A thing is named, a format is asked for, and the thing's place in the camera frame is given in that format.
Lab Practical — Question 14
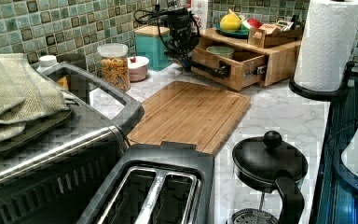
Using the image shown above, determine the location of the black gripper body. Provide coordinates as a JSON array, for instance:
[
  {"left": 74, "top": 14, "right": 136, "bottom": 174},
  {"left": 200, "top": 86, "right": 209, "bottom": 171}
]
[{"left": 163, "top": 7, "right": 200, "bottom": 72}]

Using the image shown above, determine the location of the wooden drawer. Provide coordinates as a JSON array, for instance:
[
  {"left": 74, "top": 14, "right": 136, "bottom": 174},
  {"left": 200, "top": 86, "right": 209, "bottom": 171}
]
[{"left": 191, "top": 48, "right": 267, "bottom": 91}]

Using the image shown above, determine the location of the wooden drawer cabinet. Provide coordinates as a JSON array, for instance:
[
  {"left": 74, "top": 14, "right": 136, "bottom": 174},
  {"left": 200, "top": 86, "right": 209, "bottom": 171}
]
[{"left": 193, "top": 28, "right": 301, "bottom": 86}]

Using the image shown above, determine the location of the white carton box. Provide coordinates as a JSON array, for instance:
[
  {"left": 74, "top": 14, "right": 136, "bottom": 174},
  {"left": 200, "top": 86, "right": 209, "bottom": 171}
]
[{"left": 190, "top": 0, "right": 208, "bottom": 30}]

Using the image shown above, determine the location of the teal canister with wooden lid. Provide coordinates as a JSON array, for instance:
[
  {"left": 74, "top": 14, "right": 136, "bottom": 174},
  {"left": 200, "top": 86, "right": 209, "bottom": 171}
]
[{"left": 134, "top": 25, "right": 172, "bottom": 71}]

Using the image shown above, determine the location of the green bowl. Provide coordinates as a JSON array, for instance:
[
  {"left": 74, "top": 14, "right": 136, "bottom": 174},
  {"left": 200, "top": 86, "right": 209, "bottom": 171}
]
[{"left": 206, "top": 46, "right": 235, "bottom": 59}]

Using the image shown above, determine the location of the teal plate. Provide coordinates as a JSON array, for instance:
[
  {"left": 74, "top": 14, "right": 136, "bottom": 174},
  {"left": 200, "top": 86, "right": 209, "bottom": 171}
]
[{"left": 215, "top": 23, "right": 249, "bottom": 39}]

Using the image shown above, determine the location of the plush watermelon slice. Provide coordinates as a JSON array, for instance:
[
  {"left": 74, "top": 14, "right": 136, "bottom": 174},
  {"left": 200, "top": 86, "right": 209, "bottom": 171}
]
[{"left": 242, "top": 18, "right": 263, "bottom": 29}]

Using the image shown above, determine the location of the wooden tea box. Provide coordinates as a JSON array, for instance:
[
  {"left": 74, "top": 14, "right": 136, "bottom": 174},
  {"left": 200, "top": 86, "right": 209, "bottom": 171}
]
[{"left": 248, "top": 23, "right": 303, "bottom": 49}]

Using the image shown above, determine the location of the cereal jar with lid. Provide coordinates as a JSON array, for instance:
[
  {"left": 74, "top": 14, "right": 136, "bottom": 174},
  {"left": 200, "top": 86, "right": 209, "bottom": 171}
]
[{"left": 97, "top": 43, "right": 131, "bottom": 91}]

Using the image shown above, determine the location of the large wooden cutting board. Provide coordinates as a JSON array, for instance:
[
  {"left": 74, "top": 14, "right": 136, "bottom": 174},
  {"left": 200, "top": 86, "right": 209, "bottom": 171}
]
[{"left": 129, "top": 81, "right": 251, "bottom": 156}]

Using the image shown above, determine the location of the white bottle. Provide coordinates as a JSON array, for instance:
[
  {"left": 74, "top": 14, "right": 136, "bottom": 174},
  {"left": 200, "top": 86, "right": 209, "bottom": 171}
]
[{"left": 36, "top": 55, "right": 58, "bottom": 73}]

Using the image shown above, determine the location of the black paper towel holder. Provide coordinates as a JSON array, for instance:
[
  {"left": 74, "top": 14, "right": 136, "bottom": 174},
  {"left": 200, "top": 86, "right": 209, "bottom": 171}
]
[{"left": 288, "top": 60, "right": 355, "bottom": 103}]

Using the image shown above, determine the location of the paper towel roll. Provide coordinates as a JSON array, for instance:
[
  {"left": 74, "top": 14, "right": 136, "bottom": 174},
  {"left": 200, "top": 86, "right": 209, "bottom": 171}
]
[{"left": 294, "top": 0, "right": 358, "bottom": 92}]

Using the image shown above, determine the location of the silver black toaster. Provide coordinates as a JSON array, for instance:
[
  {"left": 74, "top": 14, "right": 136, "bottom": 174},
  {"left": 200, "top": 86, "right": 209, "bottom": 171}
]
[{"left": 76, "top": 142, "right": 214, "bottom": 224}]

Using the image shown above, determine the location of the black french press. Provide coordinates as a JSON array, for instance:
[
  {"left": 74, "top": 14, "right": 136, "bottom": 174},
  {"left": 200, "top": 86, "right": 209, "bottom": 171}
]
[{"left": 227, "top": 131, "right": 308, "bottom": 224}]

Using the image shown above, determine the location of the green folded towel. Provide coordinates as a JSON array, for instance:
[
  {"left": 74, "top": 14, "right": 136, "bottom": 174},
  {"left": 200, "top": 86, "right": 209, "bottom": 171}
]
[{"left": 0, "top": 53, "right": 77, "bottom": 151}]

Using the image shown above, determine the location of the silver toaster oven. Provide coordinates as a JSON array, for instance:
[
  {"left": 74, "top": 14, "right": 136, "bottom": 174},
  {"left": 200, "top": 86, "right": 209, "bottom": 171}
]
[{"left": 0, "top": 63, "right": 144, "bottom": 224}]

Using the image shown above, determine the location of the black cable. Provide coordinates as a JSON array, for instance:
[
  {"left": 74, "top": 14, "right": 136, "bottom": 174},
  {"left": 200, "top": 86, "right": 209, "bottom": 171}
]
[{"left": 132, "top": 3, "right": 176, "bottom": 54}]

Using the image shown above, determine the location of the black drawer handle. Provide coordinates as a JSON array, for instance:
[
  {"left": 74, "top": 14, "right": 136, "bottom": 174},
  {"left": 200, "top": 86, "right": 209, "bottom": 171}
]
[{"left": 190, "top": 61, "right": 232, "bottom": 79}]

